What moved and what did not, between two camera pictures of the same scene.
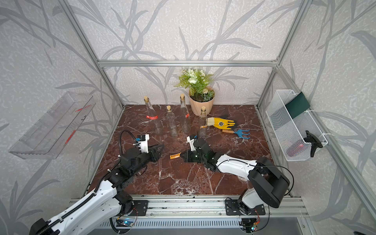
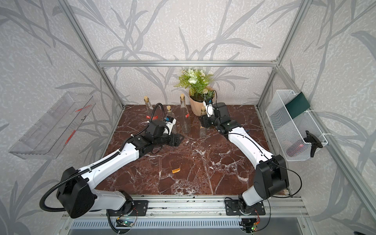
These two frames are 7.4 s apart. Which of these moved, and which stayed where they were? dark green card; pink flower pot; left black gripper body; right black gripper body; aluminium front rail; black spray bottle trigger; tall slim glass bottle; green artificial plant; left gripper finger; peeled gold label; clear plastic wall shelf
Moved: peeled gold label; left black gripper body; right black gripper body; left gripper finger
Stayed: clear plastic wall shelf; green artificial plant; tall slim glass bottle; aluminium front rail; black spray bottle trigger; pink flower pot; dark green card
